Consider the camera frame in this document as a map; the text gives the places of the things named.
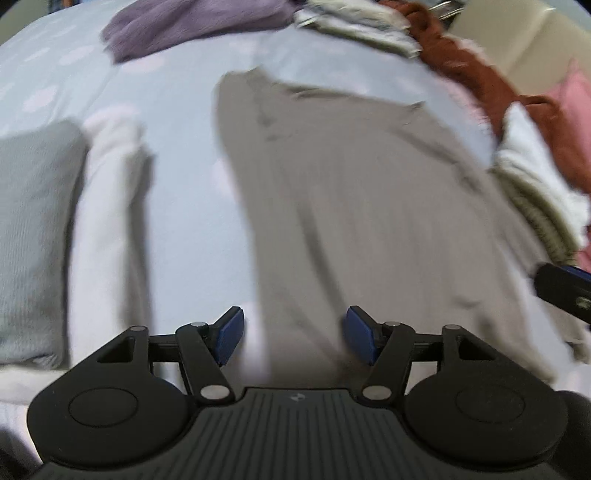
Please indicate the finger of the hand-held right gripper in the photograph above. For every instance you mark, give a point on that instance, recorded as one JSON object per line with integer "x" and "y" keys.
{"x": 558, "y": 284}

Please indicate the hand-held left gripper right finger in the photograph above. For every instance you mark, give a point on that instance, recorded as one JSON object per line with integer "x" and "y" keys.
{"x": 360, "y": 334}

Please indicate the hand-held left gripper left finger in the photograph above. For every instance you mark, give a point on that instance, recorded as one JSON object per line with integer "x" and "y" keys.
{"x": 229, "y": 334}

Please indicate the taupe shirt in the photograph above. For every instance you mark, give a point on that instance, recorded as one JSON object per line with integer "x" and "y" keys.
{"x": 346, "y": 207}

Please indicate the stack of folded clothes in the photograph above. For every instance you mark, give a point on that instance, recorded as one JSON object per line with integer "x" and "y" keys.
{"x": 360, "y": 27}

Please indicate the olive knit garment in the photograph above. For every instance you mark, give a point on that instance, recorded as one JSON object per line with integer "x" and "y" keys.
{"x": 540, "y": 217}

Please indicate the white fluffy cloth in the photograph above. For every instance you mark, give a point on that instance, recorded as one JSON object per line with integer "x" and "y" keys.
{"x": 531, "y": 147}

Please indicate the white folded cloth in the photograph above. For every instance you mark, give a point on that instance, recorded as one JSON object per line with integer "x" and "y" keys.
{"x": 108, "y": 230}

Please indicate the pale pink cloth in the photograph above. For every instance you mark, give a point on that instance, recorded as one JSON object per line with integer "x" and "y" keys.
{"x": 471, "y": 110}

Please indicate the grey folded cloth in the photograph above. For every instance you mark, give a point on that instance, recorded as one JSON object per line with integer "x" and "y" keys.
{"x": 32, "y": 230}

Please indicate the rust brown garment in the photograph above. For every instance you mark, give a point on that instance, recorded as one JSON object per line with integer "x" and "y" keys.
{"x": 461, "y": 60}

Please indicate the purple fleece garment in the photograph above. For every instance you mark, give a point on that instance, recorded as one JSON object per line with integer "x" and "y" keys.
{"x": 194, "y": 23}

